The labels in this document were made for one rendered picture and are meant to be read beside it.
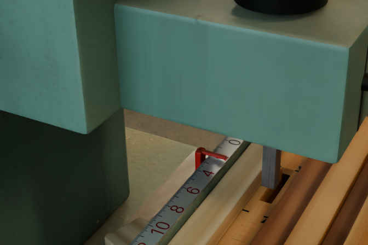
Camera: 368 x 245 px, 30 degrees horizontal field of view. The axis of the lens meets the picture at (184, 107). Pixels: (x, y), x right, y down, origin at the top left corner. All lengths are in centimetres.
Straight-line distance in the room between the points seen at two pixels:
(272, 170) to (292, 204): 2
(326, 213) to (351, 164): 6
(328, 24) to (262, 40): 4
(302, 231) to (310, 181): 6
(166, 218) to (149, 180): 30
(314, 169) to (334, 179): 2
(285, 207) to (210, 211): 5
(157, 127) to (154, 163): 159
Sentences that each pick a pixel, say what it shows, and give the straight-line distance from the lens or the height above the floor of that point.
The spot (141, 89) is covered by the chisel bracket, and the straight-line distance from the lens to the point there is 40.
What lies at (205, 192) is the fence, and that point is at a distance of 42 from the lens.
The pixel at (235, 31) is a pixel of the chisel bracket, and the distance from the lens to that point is 36.
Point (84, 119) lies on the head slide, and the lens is 39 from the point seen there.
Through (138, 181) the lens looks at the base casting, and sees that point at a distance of 69.
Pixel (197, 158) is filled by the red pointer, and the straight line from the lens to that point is 45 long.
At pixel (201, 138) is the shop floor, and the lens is 224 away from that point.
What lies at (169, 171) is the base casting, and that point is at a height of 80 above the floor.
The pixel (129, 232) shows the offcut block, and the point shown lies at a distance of 58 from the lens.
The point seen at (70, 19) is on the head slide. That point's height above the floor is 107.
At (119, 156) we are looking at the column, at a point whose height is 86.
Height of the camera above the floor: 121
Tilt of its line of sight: 30 degrees down
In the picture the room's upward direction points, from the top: 1 degrees counter-clockwise
